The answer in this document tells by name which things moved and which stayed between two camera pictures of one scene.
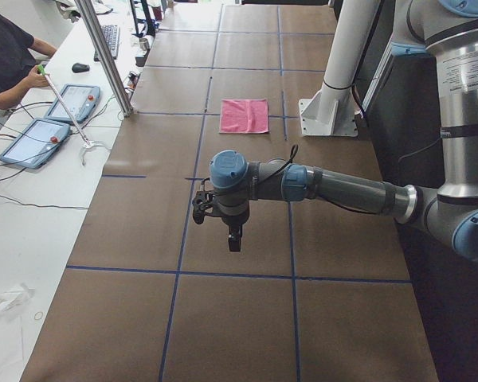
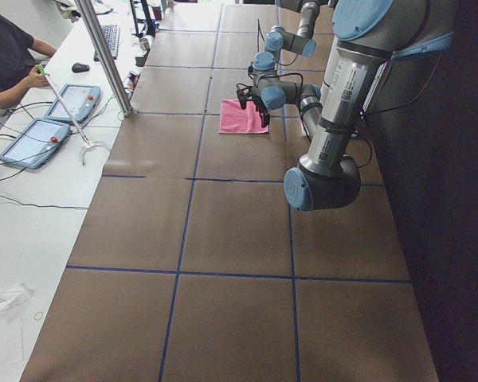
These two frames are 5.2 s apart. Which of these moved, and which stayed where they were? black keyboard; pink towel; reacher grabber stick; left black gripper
Moved: left black gripper
Stayed: black keyboard; pink towel; reacher grabber stick
